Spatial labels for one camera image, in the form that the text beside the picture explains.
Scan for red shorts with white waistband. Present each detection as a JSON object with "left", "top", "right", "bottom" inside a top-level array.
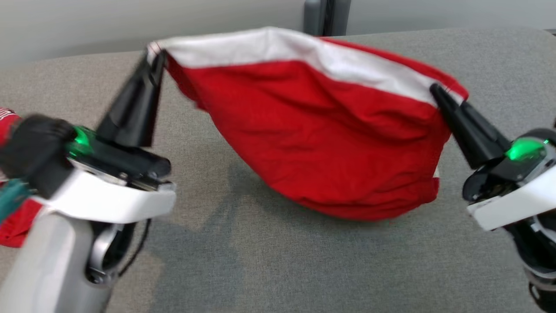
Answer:
[{"left": 146, "top": 26, "right": 470, "bottom": 221}]

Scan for teal plug camera cable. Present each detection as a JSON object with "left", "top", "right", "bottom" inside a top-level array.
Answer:
[{"left": 0, "top": 178, "right": 32, "bottom": 222}]

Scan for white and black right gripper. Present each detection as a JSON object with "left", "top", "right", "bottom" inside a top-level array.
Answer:
[{"left": 430, "top": 83, "right": 556, "bottom": 231}]

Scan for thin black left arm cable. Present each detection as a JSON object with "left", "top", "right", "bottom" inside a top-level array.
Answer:
[{"left": 117, "top": 217, "right": 152, "bottom": 279}]

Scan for grey partition post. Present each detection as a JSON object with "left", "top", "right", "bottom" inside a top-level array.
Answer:
[{"left": 303, "top": 0, "right": 351, "bottom": 36}]

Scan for red Bulls basketball jersey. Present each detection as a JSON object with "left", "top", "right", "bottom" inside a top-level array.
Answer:
[{"left": 0, "top": 108, "right": 44, "bottom": 248}]

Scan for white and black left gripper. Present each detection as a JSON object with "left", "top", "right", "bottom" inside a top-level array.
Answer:
[{"left": 33, "top": 49, "right": 176, "bottom": 224}]

